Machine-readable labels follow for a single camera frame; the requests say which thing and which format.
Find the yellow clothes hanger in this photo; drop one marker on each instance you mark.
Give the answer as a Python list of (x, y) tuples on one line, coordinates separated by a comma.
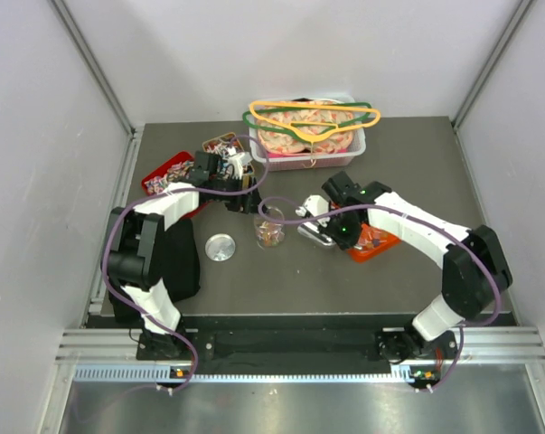
[(312, 122)]

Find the silver jar lid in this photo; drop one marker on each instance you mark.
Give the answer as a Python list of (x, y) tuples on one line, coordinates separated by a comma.
[(220, 247)]

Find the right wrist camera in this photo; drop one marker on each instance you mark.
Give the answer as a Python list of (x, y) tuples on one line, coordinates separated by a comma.
[(312, 209)]

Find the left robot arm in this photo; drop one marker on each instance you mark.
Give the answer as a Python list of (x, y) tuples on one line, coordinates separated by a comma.
[(153, 311)]

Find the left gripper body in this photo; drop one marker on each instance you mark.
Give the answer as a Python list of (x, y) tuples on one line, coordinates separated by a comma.
[(237, 202)]

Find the white plastic basket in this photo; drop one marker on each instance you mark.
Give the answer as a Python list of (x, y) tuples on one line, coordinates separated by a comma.
[(365, 116)]

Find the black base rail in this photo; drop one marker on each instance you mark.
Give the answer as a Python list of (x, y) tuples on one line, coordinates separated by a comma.
[(288, 344)]

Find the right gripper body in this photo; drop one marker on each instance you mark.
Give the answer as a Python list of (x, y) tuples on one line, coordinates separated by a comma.
[(342, 230)]

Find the orange candy tray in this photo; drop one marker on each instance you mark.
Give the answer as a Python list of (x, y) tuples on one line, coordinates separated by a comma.
[(372, 242)]

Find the silver metal scoop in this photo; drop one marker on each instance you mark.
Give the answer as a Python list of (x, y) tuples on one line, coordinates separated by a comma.
[(311, 231)]

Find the gold candy tin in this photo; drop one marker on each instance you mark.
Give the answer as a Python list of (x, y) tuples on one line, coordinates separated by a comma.
[(225, 146)]

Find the black cloth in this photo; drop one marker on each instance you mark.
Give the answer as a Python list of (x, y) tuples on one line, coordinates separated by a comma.
[(143, 254)]

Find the floral fabric item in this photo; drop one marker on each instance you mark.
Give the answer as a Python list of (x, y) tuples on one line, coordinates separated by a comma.
[(279, 141)]

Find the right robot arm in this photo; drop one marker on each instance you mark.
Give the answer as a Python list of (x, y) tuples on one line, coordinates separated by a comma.
[(474, 269)]

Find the green clothes hanger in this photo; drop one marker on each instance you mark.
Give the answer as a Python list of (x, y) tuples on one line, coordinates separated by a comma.
[(299, 118)]

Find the clear glass jar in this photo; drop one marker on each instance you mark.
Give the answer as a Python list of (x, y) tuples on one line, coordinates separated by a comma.
[(268, 234)]

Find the red candy tray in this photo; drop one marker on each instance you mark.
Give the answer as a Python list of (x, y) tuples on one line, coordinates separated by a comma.
[(161, 184)]

